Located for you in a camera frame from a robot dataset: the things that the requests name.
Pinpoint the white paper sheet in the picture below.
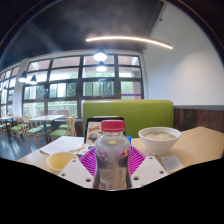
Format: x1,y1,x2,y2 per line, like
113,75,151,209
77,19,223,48
39,135,88,156

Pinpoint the white ceramic bowl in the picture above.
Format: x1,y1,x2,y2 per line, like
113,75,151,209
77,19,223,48
137,126,182,156

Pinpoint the small printed paper slip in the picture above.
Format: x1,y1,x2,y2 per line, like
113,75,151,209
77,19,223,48
160,154,184,173

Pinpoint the wooden dining table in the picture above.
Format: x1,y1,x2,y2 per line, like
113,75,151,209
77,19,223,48
29,114,66,141
0,115,18,134

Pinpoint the red-capped clear drink bottle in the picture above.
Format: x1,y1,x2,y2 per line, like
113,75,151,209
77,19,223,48
92,119,132,191

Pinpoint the black pendant lamps group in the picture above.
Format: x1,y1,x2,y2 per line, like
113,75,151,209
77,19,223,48
18,48,108,86

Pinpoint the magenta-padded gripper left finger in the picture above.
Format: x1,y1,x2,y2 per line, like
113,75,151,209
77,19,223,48
57,147,101,190

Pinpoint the green upholstered booth bench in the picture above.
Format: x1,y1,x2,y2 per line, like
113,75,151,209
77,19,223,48
81,99,175,139

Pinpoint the pale yellow mug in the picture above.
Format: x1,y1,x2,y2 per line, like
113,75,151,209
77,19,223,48
45,151,79,176

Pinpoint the long curved ceiling light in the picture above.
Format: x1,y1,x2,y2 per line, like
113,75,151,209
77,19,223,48
85,35,174,50

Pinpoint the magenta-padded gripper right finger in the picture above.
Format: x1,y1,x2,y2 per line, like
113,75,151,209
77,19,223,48
128,145,169,190

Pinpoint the wooden green-seated chairs group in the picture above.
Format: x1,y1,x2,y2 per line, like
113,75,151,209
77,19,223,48
0,114,78,149

